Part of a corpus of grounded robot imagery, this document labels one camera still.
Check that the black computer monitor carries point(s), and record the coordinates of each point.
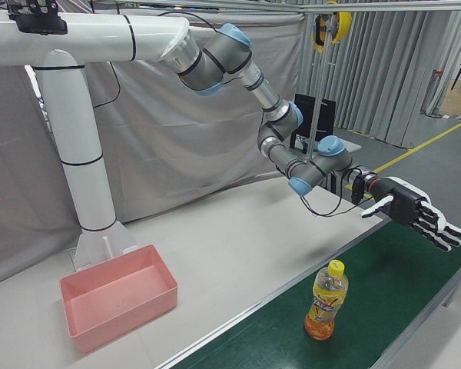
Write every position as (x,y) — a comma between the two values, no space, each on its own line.
(326,115)
(303,113)

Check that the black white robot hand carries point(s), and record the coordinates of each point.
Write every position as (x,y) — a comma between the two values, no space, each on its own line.
(405,205)

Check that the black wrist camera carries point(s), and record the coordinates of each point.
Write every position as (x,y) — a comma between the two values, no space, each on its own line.
(357,189)

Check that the pink plastic basket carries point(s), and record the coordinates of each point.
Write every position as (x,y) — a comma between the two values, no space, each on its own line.
(115,307)

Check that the grey pleated curtain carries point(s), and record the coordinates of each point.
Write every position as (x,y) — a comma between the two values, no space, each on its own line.
(376,84)

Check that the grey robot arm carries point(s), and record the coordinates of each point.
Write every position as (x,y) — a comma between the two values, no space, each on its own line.
(230,57)

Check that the yellow capped juice bottle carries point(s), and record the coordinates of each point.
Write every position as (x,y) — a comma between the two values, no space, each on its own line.
(324,307)

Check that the aluminium frame post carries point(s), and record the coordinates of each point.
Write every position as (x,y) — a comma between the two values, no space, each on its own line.
(316,96)

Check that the green conveyor belt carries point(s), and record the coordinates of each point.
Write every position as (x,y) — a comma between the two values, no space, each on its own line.
(369,307)

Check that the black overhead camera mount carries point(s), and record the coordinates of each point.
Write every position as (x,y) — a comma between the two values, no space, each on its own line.
(38,19)

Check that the grey cloth backdrop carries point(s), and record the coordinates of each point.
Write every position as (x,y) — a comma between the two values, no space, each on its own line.
(176,134)

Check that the dark stand with red top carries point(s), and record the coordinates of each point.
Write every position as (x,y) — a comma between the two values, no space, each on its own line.
(435,92)

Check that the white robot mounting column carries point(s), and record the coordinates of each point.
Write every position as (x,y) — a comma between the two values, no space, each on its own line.
(80,134)

